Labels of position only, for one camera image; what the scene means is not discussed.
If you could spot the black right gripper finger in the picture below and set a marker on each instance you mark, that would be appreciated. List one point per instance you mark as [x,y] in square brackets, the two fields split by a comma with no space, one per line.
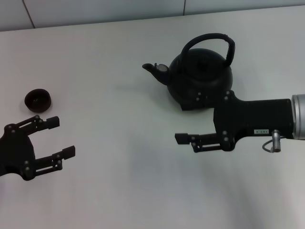
[182,138]

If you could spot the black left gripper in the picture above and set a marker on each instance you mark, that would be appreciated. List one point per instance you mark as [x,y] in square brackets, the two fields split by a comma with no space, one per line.
[16,150]

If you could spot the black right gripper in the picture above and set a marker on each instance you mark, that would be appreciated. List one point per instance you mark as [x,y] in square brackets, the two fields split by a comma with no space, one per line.
[257,117]

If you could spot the black round teapot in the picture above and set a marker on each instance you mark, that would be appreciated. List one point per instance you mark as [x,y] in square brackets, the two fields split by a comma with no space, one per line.
[202,71]

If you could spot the dark brown teacup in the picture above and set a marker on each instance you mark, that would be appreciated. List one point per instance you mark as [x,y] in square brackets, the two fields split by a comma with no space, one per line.
[38,101]

